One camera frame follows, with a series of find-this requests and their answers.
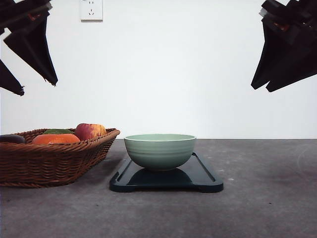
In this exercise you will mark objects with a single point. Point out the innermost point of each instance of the black image-right gripper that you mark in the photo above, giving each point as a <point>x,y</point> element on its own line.
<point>289,54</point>

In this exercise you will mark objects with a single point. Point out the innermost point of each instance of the black image-left gripper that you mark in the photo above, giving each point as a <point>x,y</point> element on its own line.
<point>27,21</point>

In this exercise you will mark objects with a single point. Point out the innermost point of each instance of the green ceramic bowl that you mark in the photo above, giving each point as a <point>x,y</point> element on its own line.
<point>159,151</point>

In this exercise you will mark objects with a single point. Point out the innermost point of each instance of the brown wicker basket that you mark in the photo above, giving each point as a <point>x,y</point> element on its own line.
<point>31,165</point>

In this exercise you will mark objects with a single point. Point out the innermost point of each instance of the dark purple fruit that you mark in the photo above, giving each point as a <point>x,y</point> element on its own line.
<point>11,138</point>

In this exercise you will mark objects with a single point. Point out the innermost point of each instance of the green fruit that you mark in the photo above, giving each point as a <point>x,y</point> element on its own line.
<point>58,131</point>

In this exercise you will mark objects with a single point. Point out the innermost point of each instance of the orange tangerine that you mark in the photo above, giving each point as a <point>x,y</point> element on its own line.
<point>55,138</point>

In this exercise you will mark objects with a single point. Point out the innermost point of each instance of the red yellow apple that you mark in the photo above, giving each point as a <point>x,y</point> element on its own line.
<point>87,131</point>

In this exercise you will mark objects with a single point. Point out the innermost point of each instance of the dark rectangular tray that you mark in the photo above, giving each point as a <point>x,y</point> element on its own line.
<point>195,174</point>

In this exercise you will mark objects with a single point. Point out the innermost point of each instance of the white wall socket left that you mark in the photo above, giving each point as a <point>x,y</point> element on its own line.
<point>91,11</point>

